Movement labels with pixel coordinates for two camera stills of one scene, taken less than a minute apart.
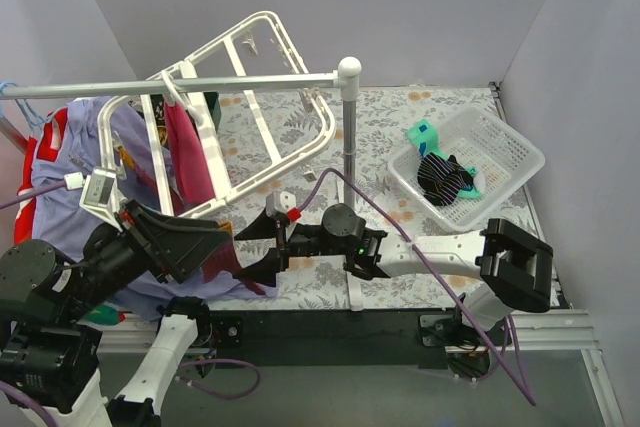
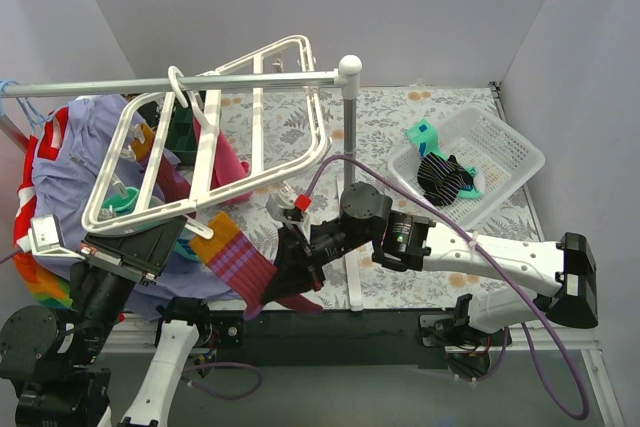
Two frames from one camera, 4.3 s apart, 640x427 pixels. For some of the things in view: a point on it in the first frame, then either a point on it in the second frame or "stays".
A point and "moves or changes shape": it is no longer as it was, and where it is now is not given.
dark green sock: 214,107 -> 181,136
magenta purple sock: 227,261 moves or changes shape
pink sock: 192,171 -> 228,167
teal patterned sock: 424,136 stays
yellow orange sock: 126,158 -> 143,150
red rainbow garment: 50,142 stays
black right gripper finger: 263,271 -> 296,271
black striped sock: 441,180 stays
